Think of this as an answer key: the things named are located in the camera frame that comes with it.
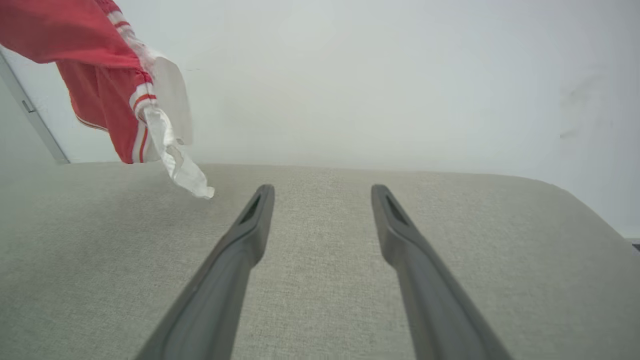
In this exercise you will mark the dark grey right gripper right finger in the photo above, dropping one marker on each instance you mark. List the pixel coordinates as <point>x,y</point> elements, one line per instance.
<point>435,300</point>

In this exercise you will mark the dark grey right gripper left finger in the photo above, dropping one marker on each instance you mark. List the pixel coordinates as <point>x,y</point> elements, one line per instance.
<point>215,300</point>

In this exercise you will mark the red garment with white stripes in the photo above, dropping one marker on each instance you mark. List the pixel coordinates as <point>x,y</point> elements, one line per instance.
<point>100,85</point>

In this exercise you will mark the grey metal wall strip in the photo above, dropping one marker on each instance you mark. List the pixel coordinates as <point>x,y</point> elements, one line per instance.
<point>44,132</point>

